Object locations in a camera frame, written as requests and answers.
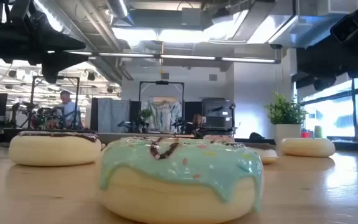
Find plain cream donut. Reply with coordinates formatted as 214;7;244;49
280;138;336;158

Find chocolate glazed donut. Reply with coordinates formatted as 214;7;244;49
8;130;103;167

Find mint glazed sprinkled donut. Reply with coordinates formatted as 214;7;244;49
99;136;264;224

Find standing person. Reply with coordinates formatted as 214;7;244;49
55;90;83;129

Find background robot arms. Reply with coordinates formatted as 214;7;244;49
9;101;65;130

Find green plant in white pot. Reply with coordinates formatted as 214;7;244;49
264;92;308;150

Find gray partition panel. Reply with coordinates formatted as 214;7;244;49
96;97;131;133

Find small background plant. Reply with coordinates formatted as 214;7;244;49
139;108;154;122

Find chocolate sprinkled donut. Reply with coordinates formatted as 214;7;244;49
244;142;279;165

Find pale hanging cloth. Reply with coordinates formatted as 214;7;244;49
140;95;183;133

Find long ceiling light strip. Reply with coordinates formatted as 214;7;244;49
67;50;281;65

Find seated person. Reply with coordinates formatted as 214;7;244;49
192;113;205;133

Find gray ceiling box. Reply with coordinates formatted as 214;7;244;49
180;7;203;27

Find wide black frame stand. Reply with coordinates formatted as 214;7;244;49
30;75;81;129

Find large silver ventilation duct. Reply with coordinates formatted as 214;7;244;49
32;0;124;85

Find small silver ventilation duct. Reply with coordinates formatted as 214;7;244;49
106;0;134;26

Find black table frame bar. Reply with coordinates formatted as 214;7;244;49
234;138;277;145

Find narrow black frame stand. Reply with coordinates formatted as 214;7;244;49
138;80;185;125

